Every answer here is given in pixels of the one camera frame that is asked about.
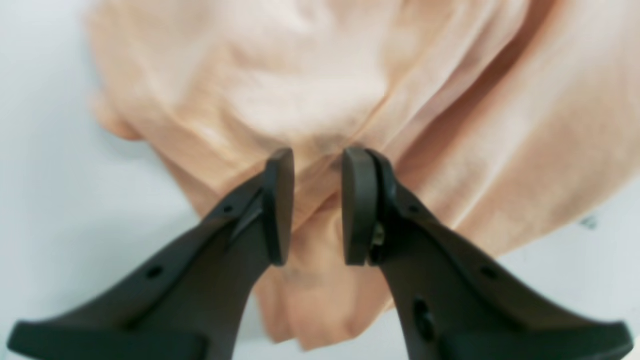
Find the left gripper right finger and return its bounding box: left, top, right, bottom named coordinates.
left=342, top=147, right=634, bottom=360

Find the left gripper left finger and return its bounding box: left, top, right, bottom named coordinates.
left=7, top=148, right=295, bottom=360

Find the peach t-shirt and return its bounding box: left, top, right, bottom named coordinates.
left=87, top=0, right=640, bottom=351

